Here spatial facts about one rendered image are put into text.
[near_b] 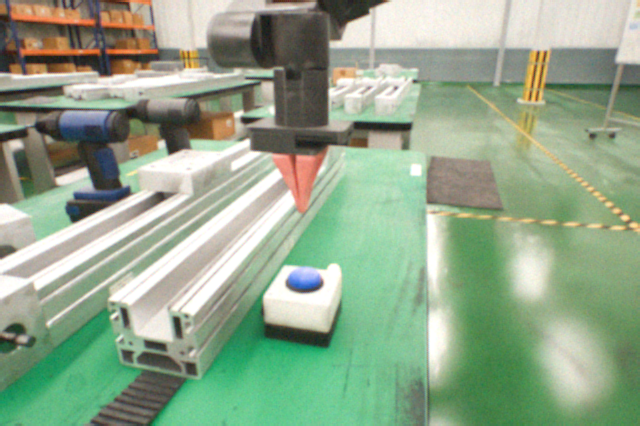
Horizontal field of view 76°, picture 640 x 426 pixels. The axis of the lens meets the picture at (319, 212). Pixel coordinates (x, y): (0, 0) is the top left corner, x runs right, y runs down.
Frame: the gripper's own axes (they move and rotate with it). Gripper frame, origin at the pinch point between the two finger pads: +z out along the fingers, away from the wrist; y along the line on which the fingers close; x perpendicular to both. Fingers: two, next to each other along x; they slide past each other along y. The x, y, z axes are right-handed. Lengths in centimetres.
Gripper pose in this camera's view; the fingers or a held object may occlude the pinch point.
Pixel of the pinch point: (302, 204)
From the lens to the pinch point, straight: 46.6
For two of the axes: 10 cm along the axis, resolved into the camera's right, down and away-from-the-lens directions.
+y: -9.7, -0.9, 2.2
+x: -2.4, 3.6, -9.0
